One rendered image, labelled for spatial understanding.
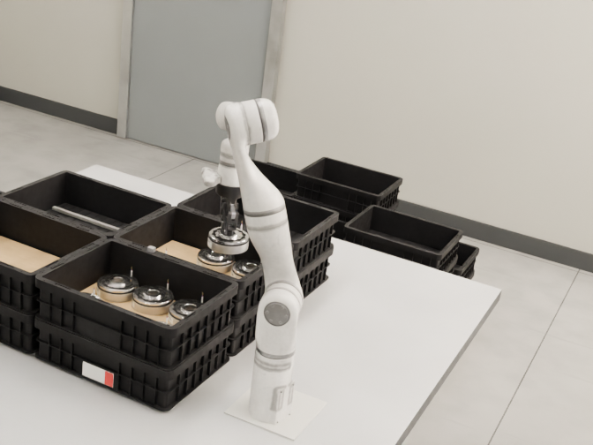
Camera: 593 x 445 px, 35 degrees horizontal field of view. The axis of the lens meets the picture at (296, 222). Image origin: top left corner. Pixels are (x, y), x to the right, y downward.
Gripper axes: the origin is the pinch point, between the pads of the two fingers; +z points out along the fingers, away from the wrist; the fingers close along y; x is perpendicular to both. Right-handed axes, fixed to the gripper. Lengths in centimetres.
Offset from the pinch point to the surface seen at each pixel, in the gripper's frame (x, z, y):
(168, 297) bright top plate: 15.1, 13.9, -8.9
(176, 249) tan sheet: 9.3, 16.7, 25.0
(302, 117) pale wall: -96, 56, 291
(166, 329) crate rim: 18.7, 7.3, -36.4
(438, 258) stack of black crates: -94, 42, 73
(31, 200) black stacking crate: 50, 11, 46
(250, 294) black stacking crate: -5.7, 12.9, -9.5
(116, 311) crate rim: 28.9, 7.3, -27.8
